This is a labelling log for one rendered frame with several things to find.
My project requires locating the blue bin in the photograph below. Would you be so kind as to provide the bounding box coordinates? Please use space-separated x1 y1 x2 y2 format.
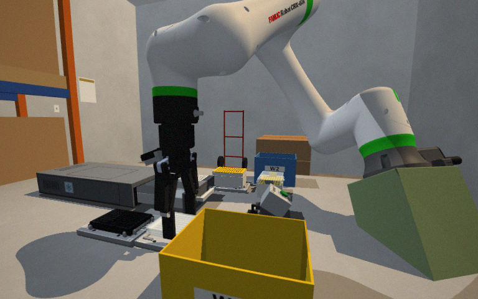
254 153 296 187

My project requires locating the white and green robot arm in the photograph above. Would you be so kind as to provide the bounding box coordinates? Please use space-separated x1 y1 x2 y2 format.
146 0 462 179

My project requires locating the yellow waste bin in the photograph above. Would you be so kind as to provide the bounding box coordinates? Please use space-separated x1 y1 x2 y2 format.
158 208 314 299

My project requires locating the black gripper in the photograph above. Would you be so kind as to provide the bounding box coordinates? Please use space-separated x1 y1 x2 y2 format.
153 125 199 240

